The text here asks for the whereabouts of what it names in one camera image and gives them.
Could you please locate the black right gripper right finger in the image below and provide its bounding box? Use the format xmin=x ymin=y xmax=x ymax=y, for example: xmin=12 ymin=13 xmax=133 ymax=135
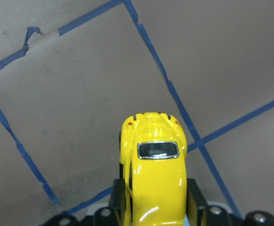
xmin=186 ymin=178 xmax=207 ymax=226

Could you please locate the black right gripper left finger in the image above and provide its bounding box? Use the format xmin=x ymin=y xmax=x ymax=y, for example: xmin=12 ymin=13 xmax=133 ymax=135
xmin=110 ymin=178 xmax=126 ymax=226

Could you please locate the yellow beetle toy car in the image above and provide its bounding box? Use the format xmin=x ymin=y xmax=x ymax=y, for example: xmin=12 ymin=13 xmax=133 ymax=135
xmin=120 ymin=112 xmax=187 ymax=226

